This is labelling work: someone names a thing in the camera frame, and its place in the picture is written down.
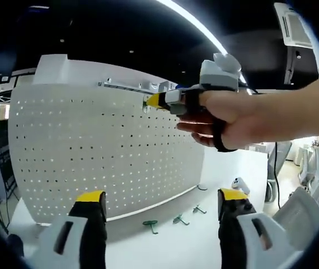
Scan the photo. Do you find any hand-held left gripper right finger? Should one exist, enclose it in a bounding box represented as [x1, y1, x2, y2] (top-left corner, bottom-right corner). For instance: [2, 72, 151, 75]
[217, 188, 306, 269]

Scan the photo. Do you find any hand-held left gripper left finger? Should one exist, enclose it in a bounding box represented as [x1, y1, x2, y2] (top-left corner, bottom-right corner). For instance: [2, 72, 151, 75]
[29, 190, 109, 269]

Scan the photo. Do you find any white pegboard mounting plate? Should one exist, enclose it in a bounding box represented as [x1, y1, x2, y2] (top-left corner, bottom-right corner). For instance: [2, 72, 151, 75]
[8, 82, 207, 226]

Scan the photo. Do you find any person's right hand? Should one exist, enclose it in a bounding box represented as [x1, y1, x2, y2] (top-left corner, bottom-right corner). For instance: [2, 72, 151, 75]
[176, 93, 264, 152]

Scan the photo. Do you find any white storage rack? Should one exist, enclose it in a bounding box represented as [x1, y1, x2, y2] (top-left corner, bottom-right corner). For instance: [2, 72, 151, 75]
[97, 79, 179, 95]

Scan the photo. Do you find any ceiling light strip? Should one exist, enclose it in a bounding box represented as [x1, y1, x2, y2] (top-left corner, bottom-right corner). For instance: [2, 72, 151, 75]
[156, 0, 246, 84]

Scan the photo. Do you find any white handheld device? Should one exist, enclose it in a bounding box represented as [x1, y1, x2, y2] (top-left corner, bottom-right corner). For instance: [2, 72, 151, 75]
[231, 177, 251, 194]

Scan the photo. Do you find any ceiling air conditioner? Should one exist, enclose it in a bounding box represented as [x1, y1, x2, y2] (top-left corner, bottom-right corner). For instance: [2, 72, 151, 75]
[273, 2, 315, 48]

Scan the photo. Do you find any white square pillar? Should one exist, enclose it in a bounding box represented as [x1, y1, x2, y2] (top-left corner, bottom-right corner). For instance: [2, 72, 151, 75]
[32, 54, 70, 85]

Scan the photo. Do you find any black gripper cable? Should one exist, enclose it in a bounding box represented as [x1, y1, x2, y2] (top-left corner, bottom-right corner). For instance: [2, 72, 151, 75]
[237, 81, 283, 210]

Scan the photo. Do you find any black hand strap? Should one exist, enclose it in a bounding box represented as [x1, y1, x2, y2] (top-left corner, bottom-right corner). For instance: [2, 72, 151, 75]
[214, 120, 238, 154]

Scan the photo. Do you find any black wire rack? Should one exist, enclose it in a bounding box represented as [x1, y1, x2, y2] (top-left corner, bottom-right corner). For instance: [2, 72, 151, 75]
[0, 145, 17, 198]

